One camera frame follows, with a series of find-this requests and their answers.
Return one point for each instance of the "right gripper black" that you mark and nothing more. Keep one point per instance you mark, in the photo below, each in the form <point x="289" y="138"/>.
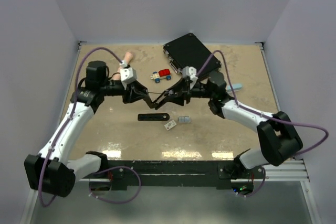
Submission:
<point x="178" y="98"/>

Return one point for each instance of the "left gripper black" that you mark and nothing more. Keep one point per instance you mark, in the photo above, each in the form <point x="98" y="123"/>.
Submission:
<point x="133" y="92"/>

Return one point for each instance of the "black stapler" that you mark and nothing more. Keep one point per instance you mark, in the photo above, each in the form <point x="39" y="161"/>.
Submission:
<point x="151" y="117"/>

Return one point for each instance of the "staple tray with staples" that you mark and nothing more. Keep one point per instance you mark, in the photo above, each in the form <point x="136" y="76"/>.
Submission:
<point x="184" y="119"/>

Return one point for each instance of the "white staple box sleeve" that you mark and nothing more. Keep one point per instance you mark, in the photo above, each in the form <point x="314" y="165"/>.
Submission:
<point x="171" y="124"/>

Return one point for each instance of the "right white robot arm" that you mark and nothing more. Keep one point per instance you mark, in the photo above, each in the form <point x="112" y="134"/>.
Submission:
<point x="277" y="136"/>

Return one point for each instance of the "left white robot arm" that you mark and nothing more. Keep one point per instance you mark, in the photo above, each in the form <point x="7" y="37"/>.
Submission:
<point x="50" y="171"/>

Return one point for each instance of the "light blue stapler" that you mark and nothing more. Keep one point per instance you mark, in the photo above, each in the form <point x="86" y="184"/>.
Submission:
<point x="234" y="87"/>

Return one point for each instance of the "red white toy car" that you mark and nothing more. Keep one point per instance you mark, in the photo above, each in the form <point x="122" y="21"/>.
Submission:
<point x="157" y="76"/>

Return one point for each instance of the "black metal-edged briefcase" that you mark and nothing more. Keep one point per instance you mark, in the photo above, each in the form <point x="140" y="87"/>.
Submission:
<point x="186" y="51"/>

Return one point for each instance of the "pink plastic flashlight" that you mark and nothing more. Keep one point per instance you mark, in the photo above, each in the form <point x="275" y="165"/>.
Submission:
<point x="126" y="60"/>

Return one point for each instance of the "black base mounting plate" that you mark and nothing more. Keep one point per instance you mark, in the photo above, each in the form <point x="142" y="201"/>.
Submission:
<point x="218" y="174"/>

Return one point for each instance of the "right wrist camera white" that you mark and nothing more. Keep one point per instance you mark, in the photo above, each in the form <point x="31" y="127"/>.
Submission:
<point x="189" y="72"/>

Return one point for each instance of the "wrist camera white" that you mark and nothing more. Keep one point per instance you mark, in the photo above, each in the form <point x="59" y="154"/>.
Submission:
<point x="189" y="72"/>
<point x="128" y="75"/>

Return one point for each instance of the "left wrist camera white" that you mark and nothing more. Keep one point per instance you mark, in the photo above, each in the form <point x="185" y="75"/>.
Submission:
<point x="128" y="75"/>

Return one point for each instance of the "aluminium frame rail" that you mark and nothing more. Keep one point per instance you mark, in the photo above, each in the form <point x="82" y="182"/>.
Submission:
<point x="289" y="171"/>

